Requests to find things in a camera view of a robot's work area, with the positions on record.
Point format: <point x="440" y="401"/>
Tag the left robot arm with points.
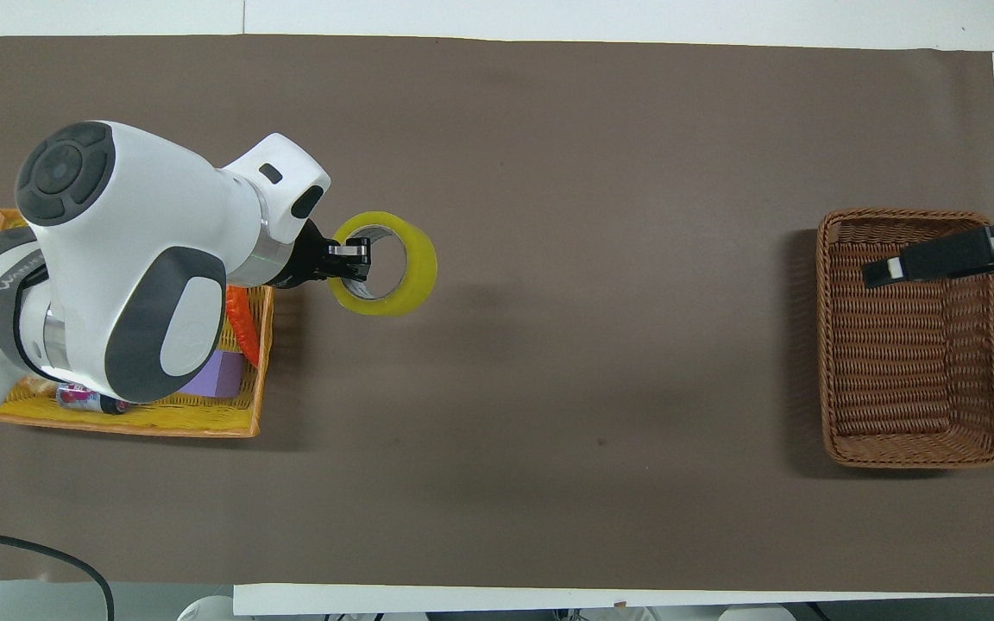
<point x="117" y="250"/>

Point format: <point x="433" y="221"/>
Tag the small printed can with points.
<point x="83" y="398"/>

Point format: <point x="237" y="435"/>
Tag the orange carrot toy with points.
<point x="242" y="323"/>

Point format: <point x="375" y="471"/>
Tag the brown wicker basket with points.
<point x="902" y="371"/>

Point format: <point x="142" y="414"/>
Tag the yellow tape roll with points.
<point x="415" y="272"/>

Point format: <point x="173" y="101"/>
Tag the purple block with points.
<point x="217" y="375"/>

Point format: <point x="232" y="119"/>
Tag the yellow woven basket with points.
<point x="204" y="418"/>

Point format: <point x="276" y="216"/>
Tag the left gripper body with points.
<point x="305" y="264"/>

